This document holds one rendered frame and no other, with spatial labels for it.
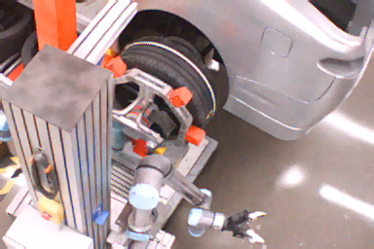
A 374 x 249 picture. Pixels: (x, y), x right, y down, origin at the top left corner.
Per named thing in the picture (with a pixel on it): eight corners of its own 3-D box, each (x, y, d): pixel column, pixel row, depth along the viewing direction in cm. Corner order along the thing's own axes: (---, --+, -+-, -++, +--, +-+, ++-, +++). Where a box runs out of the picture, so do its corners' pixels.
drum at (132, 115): (159, 119, 289) (162, 104, 278) (139, 144, 278) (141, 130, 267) (138, 107, 293) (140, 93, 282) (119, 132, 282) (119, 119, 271)
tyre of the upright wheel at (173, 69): (192, 132, 326) (239, 88, 269) (174, 158, 314) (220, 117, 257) (114, 70, 327) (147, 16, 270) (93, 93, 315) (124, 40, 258)
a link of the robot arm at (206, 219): (189, 212, 213) (192, 204, 206) (212, 216, 212) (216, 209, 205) (186, 227, 208) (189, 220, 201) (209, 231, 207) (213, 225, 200)
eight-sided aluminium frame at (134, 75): (184, 153, 300) (198, 100, 255) (178, 160, 296) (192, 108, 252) (110, 111, 315) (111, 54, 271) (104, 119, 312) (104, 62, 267)
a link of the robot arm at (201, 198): (135, 145, 204) (199, 197, 230) (130, 167, 198) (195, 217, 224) (158, 139, 197) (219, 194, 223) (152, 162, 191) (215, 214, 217)
